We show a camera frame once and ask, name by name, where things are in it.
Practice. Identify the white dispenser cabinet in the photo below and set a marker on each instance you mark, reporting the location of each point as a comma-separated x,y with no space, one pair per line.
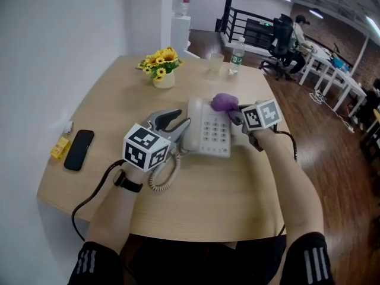
180,33

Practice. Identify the small yellow box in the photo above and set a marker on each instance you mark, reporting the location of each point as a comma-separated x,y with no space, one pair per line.
60,148

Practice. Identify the beige desk phone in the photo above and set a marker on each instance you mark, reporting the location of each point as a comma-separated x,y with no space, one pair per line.
213,136

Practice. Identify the wooden desk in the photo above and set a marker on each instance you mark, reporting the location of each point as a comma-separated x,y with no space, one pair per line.
207,194

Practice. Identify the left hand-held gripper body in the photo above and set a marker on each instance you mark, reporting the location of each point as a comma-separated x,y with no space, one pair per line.
145,147

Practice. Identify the black wristwatch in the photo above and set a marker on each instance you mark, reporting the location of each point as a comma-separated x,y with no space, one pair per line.
129,185

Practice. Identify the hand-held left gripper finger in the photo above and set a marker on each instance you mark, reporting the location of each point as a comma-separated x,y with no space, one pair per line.
166,119
181,131

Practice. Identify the row of white tables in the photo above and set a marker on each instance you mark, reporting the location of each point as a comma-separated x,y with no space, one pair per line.
338,76

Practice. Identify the purple cloth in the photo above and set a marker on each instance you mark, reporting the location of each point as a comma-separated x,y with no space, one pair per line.
224,102

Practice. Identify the blue item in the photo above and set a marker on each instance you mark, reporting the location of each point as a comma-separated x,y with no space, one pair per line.
338,62

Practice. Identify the clear green-label water bottle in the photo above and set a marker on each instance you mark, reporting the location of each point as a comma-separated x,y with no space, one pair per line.
236,58

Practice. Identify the person's black clothing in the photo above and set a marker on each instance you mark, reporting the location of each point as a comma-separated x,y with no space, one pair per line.
184,263

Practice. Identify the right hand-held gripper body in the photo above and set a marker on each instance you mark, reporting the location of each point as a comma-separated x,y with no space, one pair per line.
259,114

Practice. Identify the small white object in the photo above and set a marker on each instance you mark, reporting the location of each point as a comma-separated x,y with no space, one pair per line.
69,127

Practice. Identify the long ceiling light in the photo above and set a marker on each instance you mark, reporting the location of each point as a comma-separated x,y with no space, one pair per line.
373,25

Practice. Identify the black metal railing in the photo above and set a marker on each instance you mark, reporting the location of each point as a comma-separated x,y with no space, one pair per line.
234,22

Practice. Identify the water dispenser bottle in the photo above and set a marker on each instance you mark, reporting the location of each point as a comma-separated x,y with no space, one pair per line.
182,0

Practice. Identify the sunflowers in white pot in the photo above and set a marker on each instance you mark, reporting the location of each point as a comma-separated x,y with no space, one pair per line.
162,70

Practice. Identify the translucent plastic cup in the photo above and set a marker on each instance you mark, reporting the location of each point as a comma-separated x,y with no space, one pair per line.
216,61

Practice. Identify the person's left forearm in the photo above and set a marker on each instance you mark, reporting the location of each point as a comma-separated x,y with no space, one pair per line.
114,215

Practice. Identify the black smartphone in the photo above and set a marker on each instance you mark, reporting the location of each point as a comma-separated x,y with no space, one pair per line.
79,150

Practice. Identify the person's right forearm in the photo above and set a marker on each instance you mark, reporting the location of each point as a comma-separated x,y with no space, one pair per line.
294,194

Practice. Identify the black office chair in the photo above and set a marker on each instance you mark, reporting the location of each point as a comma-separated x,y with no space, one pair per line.
280,40

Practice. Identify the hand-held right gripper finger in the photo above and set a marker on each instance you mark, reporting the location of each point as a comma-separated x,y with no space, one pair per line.
235,117

